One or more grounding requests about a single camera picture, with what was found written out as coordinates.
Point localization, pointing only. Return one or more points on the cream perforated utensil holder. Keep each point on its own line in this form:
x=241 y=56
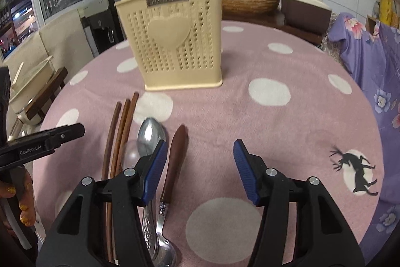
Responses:
x=170 y=41

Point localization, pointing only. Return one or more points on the shiny steel spoon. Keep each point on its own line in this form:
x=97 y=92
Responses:
x=151 y=135

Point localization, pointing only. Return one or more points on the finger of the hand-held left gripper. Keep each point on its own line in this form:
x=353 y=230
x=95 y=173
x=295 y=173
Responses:
x=65 y=134
x=4 y=85

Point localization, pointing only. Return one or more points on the brown wooden chopstick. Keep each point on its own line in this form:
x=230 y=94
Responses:
x=109 y=145
x=128 y=126
x=120 y=135

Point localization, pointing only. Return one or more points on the cream cloth cover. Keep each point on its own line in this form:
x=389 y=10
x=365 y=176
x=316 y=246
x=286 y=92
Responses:
x=59 y=45

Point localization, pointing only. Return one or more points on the small wooden box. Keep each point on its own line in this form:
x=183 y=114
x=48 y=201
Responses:
x=372 y=24

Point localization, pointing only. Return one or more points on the glass jar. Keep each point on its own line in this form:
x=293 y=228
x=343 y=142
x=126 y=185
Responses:
x=396 y=12

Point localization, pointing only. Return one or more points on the cream cooking pot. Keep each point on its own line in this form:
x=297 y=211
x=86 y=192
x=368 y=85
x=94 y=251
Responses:
x=29 y=88

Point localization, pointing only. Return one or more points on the pink polka dot tablecloth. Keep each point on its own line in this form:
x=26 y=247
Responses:
x=265 y=129

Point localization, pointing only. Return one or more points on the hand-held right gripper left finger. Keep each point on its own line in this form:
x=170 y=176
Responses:
x=154 y=170

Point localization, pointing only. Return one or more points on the cluttered wooden shelf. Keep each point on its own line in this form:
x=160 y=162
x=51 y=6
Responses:
x=18 y=10

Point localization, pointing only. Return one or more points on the person's left hand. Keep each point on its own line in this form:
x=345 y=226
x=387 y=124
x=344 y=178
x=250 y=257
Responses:
x=26 y=207

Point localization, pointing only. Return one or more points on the wicker wash basin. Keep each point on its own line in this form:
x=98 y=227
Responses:
x=250 y=1

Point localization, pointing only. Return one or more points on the water dispenser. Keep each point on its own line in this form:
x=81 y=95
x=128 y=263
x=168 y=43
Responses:
x=100 y=26

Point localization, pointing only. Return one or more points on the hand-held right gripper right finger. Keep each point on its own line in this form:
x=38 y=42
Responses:
x=245 y=171

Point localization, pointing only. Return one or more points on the brown and cream box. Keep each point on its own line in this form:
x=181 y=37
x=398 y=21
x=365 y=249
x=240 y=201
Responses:
x=304 y=12

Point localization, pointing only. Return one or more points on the purple floral cloth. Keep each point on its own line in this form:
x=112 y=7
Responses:
x=368 y=66

